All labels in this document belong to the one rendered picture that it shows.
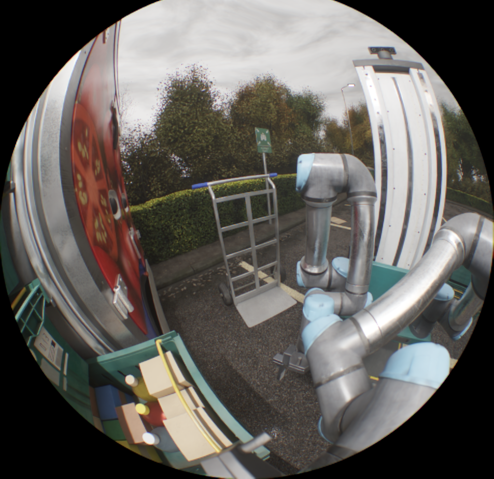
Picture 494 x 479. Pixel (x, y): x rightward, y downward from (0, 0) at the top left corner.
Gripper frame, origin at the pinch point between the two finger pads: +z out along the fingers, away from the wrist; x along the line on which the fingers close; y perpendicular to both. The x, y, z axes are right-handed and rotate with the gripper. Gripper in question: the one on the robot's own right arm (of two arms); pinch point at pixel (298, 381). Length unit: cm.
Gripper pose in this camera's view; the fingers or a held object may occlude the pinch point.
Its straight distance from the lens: 58.8
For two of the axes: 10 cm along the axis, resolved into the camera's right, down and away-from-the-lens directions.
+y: 6.3, 0.4, 7.7
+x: -7.7, -0.1, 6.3
